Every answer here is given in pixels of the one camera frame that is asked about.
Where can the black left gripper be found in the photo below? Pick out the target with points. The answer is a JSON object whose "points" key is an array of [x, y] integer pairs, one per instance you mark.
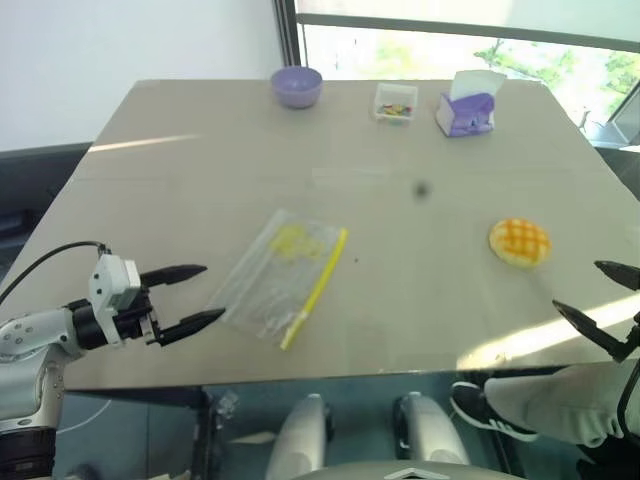
{"points": [[145, 317]]}

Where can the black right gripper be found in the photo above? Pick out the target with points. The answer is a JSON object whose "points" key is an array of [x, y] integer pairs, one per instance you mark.
{"points": [[634, 340]]}

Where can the clear yellow-zipper plastic bag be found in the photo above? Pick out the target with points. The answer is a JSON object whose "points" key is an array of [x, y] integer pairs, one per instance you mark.
{"points": [[270, 295]]}

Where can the yellow pineapple bun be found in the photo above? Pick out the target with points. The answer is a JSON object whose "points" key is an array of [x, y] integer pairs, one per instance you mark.
{"points": [[520, 243]]}

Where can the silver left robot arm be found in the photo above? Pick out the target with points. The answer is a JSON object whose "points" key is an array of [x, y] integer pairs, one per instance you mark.
{"points": [[25, 335]]}

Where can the grey trouser leg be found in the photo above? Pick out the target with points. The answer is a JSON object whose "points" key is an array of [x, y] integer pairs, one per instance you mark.
{"points": [[560, 400]]}

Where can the dark grey couch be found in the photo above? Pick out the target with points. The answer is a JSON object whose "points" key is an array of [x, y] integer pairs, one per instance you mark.
{"points": [[35, 190], [622, 165]]}

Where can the black table leg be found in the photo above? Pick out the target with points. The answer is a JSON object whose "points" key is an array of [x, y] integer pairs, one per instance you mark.
{"points": [[202, 435]]}

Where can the black white-soled sneaker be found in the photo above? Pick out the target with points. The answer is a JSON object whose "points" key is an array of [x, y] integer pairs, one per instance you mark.
{"points": [[480, 410]]}

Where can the silver left robot leg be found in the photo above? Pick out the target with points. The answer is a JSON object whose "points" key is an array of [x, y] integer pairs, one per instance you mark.
{"points": [[300, 435]]}

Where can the silver robot leg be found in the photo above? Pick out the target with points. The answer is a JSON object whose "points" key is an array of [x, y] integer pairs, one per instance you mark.
{"points": [[430, 430], [300, 435]]}

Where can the silver right robot leg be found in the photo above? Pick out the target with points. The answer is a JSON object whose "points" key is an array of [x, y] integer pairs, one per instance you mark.
{"points": [[430, 430]]}

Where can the purple tissue box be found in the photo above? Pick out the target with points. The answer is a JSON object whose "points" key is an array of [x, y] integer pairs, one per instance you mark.
{"points": [[467, 117]]}

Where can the purple bowl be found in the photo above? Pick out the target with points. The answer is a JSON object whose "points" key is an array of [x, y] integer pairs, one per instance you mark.
{"points": [[296, 87]]}

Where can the white tissue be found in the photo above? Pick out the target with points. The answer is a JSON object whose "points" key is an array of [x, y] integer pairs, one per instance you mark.
{"points": [[475, 82]]}

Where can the colourful small pieces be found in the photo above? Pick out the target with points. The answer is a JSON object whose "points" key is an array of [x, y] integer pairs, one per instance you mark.
{"points": [[394, 108]]}

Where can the clear plastic box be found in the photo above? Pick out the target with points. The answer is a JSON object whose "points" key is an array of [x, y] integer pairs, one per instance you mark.
{"points": [[395, 102]]}

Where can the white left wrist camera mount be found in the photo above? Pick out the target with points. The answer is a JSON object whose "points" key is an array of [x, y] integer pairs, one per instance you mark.
{"points": [[112, 280]]}

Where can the dark window frame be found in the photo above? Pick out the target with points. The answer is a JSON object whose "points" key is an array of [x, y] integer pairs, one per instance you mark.
{"points": [[292, 40]]}

